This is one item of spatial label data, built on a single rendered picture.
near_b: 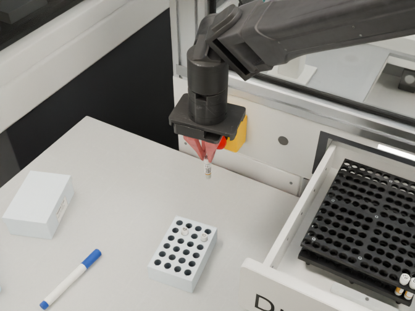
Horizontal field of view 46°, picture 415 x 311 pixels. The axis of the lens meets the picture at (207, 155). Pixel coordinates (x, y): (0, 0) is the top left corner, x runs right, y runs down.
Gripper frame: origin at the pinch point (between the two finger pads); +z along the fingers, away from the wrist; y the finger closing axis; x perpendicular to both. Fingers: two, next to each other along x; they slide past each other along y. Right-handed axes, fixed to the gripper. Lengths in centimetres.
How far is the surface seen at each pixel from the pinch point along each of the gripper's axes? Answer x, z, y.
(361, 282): 8.2, 9.6, -28.0
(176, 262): 10.4, 17.4, 1.9
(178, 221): 1.6, 18.4, 5.3
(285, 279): 15.4, 3.7, -17.2
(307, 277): 8.1, 13.3, -20.2
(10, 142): -10, 25, 53
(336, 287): 9.1, 11.9, -24.7
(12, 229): 13.1, 20.2, 34.8
